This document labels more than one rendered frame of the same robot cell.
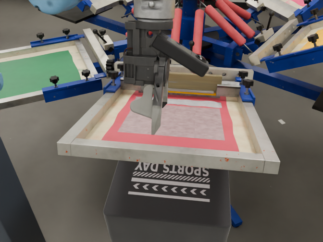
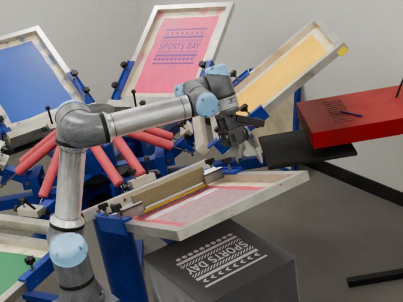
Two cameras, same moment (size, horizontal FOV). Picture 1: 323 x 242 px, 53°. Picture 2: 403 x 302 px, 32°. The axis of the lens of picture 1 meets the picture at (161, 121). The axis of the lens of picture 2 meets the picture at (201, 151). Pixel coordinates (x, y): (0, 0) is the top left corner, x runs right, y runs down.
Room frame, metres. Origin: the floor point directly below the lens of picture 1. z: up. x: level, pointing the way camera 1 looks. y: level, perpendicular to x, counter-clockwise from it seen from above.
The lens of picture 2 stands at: (-1.14, 1.40, 2.51)
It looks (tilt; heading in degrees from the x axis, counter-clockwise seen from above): 24 degrees down; 324
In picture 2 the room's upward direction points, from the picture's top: 10 degrees counter-clockwise
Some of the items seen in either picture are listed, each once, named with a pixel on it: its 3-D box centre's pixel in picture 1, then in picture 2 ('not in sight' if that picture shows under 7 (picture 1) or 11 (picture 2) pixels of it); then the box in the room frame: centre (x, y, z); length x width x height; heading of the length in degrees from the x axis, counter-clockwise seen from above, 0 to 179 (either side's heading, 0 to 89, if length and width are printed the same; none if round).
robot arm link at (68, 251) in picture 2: not in sight; (70, 257); (0.72, 0.63, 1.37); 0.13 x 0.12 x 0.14; 158
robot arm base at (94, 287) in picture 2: not in sight; (79, 289); (0.71, 0.63, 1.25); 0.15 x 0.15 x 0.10
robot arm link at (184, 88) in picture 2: not in sight; (193, 93); (0.63, 0.11, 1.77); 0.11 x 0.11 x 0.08; 68
